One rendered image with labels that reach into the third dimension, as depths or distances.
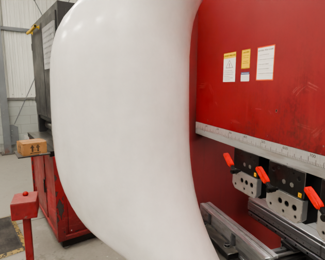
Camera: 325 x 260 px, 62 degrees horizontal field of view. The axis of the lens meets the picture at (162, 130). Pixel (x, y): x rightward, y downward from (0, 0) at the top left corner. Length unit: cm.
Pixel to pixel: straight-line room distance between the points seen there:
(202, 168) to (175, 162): 133
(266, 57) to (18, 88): 673
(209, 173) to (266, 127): 63
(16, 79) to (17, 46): 76
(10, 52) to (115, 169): 724
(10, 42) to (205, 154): 640
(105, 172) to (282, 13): 87
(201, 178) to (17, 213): 128
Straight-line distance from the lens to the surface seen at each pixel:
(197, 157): 148
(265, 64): 100
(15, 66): 738
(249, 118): 106
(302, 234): 137
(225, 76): 119
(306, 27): 90
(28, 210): 215
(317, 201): 84
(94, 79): 16
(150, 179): 17
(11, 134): 729
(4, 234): 353
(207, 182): 155
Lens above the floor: 159
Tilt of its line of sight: 9 degrees down
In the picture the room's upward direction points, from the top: straight up
